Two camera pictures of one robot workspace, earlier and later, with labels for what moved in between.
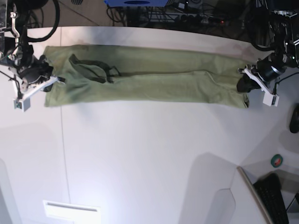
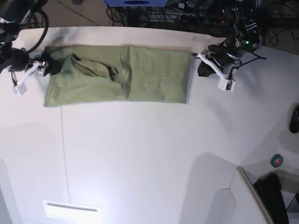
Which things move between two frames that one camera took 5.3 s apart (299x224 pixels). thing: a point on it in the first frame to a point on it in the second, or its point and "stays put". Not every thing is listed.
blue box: x=137 y=3 stays put
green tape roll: x=276 y=160 stays put
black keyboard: x=268 y=188 stays put
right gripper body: x=269 y=67 to x=220 y=53
